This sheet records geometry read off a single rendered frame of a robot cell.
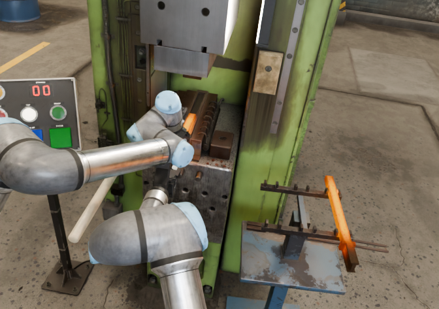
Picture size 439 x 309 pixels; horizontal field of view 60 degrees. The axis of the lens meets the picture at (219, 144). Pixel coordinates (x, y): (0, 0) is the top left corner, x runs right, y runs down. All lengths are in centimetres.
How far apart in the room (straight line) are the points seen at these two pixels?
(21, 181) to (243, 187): 119
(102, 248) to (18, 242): 177
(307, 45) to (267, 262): 84
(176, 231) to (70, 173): 26
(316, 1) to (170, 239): 98
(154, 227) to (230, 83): 123
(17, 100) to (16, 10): 444
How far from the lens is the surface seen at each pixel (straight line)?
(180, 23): 136
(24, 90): 158
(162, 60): 142
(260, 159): 174
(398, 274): 269
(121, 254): 84
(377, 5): 752
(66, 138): 156
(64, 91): 156
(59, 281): 235
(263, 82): 152
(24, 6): 598
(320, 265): 163
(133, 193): 204
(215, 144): 156
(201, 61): 139
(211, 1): 132
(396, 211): 311
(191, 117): 166
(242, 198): 190
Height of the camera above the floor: 187
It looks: 35 degrees down
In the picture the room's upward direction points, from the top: 7 degrees clockwise
